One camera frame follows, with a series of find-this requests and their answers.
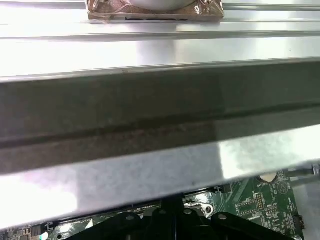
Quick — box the CPU socket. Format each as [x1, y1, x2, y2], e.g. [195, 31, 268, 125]
[182, 197, 215, 221]

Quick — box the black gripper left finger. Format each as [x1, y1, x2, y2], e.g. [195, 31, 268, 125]
[82, 199, 174, 240]

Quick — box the silver coin battery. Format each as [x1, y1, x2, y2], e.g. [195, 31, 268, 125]
[258, 173, 278, 183]

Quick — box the green motherboard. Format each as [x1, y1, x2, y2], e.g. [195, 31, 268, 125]
[0, 169, 308, 240]

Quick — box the black PC case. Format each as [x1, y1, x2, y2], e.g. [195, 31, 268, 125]
[0, 56, 320, 224]

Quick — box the brown square mounting plate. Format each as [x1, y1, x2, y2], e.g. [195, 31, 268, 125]
[86, 0, 225, 23]

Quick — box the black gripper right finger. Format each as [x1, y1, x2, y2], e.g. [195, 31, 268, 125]
[172, 199, 293, 240]

